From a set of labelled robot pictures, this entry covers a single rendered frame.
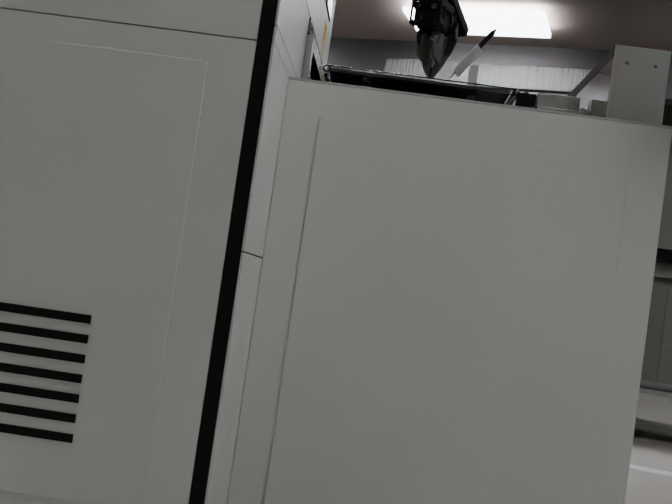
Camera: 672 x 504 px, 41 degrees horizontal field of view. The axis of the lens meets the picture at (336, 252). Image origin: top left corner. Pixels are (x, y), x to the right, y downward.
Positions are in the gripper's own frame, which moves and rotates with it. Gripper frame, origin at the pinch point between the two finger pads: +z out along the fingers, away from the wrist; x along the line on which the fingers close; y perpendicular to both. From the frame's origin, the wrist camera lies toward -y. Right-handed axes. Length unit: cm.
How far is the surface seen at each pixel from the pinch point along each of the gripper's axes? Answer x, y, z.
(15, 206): -21, 85, 43
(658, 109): 51, 18, 11
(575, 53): -169, -640, -201
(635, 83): 47, 20, 7
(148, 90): -6, 77, 24
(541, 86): -121, -419, -110
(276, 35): 8, 68, 14
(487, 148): 29, 36, 23
